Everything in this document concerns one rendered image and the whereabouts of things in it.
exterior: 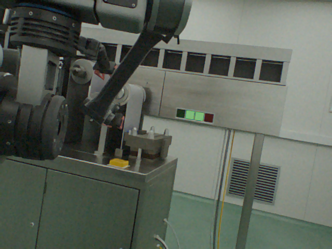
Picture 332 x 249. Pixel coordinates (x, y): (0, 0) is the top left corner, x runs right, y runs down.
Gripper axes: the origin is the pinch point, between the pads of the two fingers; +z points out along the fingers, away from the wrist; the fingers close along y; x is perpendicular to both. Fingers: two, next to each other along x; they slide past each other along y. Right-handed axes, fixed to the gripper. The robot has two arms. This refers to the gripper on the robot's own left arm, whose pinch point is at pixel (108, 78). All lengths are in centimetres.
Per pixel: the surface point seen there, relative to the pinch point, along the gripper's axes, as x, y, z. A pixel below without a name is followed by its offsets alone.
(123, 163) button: -38.2, 19.5, 15.3
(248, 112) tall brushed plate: 25, 72, 40
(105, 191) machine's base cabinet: -49, 13, 24
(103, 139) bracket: -19.3, -2.7, 27.9
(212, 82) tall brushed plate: 37, 47, 30
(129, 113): -0.8, 6.7, 25.6
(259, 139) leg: 23, 81, 62
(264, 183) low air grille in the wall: 108, 105, 271
